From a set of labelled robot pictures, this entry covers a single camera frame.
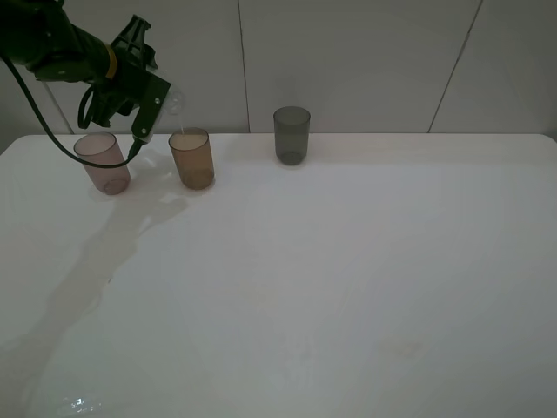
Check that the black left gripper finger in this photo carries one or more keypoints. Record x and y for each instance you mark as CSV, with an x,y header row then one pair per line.
x,y
131,38

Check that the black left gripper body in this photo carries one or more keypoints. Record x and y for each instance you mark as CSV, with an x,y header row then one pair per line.
x,y
122,94

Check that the clear plastic water bottle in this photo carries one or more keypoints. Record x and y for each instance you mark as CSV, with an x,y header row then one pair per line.
x,y
174,103

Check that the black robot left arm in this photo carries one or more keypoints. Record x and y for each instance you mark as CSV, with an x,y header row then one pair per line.
x,y
39,36

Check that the pink translucent cup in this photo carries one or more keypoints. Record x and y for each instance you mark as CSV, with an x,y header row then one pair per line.
x,y
103,149

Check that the brown translucent cup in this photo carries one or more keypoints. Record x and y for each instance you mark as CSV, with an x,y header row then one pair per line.
x,y
191,151

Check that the grey translucent cup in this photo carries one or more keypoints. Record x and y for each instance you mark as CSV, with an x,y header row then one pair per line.
x,y
291,133

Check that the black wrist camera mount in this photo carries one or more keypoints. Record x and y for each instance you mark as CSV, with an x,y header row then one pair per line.
x,y
150,108

